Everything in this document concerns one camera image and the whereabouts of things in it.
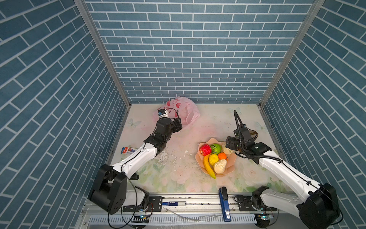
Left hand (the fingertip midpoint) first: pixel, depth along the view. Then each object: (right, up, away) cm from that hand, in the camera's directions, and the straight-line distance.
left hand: (180, 120), depth 84 cm
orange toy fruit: (+25, -21, +1) cm, 33 cm away
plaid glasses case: (+51, -10, +16) cm, 54 cm away
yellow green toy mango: (+16, -26, -3) cm, 31 cm away
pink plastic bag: (-2, +9, +18) cm, 20 cm away
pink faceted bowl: (+30, -24, 0) cm, 38 cm away
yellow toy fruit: (+19, -23, 0) cm, 30 cm away
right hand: (+31, -13, 0) cm, 34 cm away
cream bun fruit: (+22, -26, -5) cm, 34 cm away
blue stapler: (+23, -39, -10) cm, 47 cm away
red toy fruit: (+15, -18, +1) cm, 23 cm away
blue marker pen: (-3, -43, -10) cm, 45 cm away
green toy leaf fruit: (+22, -17, +2) cm, 28 cm away
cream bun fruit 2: (+26, -17, -3) cm, 31 cm away
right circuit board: (+43, -49, -12) cm, 67 cm away
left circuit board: (-20, -50, -12) cm, 55 cm away
